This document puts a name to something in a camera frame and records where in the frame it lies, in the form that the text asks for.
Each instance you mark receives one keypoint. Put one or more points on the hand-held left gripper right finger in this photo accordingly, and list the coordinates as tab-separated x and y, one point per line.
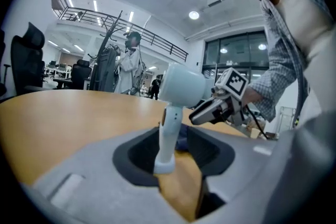
257	165

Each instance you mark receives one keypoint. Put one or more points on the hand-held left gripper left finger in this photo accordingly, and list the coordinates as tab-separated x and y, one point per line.
99	181

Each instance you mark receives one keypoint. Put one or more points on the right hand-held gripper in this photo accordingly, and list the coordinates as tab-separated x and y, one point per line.
233	84

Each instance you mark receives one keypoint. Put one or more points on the person's right forearm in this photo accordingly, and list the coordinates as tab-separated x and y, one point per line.
273	81

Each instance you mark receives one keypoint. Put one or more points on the round ceiling light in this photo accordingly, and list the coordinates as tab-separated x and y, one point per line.
193	15

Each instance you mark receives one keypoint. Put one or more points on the black balcony railing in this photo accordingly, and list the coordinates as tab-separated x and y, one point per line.
147	34

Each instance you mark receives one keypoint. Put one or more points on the black office chair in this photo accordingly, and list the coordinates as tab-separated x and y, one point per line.
80	73
27	60

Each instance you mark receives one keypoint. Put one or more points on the grey hanging coat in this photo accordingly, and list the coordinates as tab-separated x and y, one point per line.
105	70

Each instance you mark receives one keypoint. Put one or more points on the person's torso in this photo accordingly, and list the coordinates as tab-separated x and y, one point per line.
302	21

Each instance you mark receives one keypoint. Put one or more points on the dark coat rack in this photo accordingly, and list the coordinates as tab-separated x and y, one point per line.
105	34

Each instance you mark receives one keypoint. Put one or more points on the dark framed glass wall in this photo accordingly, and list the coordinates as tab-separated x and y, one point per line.
236	49

